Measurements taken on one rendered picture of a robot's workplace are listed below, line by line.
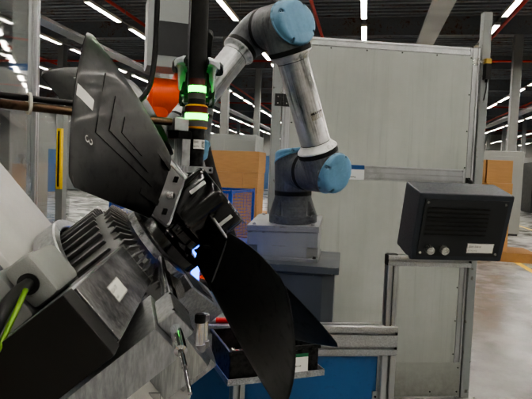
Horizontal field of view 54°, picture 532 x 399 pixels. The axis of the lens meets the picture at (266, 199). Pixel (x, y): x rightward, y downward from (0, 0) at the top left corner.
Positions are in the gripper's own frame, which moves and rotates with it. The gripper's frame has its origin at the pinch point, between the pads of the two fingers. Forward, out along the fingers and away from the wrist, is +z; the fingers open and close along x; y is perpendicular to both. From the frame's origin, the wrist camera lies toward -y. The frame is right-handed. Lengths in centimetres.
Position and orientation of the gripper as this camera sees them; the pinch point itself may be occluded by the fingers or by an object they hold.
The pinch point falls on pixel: (196, 58)
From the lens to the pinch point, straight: 98.9
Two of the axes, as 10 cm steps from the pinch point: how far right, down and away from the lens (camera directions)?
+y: -0.5, 10.0, 0.5
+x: -9.9, -0.4, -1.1
